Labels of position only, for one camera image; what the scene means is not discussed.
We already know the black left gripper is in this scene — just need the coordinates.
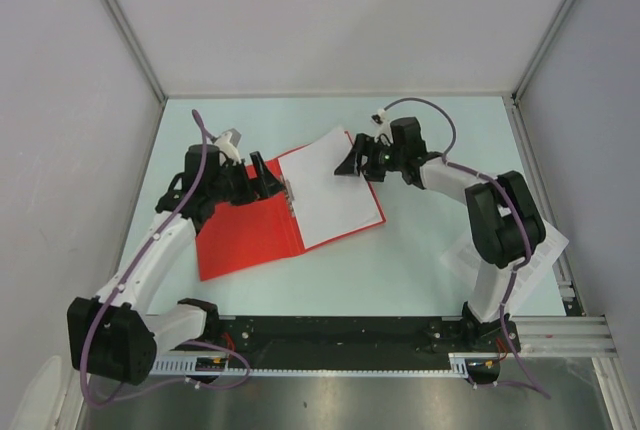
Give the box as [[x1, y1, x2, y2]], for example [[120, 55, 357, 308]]
[[207, 152, 284, 207]]

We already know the white slotted cable duct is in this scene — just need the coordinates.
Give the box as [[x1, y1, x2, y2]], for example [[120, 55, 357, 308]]
[[150, 352, 500, 379]]

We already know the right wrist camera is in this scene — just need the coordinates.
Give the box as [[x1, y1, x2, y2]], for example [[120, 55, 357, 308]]
[[371, 108, 391, 141]]

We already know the aluminium frame rail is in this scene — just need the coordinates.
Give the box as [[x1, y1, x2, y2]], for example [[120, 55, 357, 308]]
[[72, 314, 619, 356]]

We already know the metal folder clip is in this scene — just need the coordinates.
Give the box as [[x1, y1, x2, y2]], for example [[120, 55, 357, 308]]
[[280, 176, 295, 218]]

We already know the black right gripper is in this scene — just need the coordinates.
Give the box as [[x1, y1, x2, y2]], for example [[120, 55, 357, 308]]
[[335, 133, 406, 183]]

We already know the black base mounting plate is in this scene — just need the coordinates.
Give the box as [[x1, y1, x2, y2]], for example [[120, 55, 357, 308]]
[[163, 314, 522, 351]]

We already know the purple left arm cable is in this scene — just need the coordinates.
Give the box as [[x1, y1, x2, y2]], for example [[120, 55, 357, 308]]
[[79, 108, 251, 409]]

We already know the red file folder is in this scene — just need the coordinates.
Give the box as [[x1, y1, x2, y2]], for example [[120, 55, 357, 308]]
[[196, 154, 357, 281]]

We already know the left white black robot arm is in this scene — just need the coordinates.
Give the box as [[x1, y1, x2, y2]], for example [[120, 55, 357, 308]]
[[67, 144, 284, 385]]

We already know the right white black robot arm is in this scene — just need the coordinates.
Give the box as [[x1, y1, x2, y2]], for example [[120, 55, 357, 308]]
[[334, 111, 546, 351]]

